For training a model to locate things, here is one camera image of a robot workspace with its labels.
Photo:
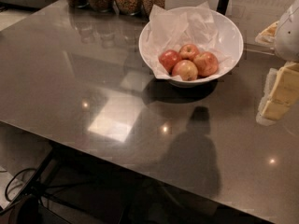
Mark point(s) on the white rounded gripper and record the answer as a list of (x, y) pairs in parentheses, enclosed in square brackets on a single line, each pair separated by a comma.
[(288, 34)]

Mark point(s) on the white ceramic bowl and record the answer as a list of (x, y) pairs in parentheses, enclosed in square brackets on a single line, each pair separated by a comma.
[(232, 38)]

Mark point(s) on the red apple back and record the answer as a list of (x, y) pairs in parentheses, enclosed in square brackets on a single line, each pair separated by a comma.
[(188, 52)]

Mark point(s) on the red yellow apple front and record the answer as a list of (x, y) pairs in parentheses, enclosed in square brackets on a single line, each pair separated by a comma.
[(186, 69)]

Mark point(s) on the clear acrylic sign holder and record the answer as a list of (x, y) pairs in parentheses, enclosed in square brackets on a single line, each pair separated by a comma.
[(253, 16)]

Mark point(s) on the black table leg frame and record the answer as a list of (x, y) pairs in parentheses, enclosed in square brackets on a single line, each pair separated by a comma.
[(76, 187)]

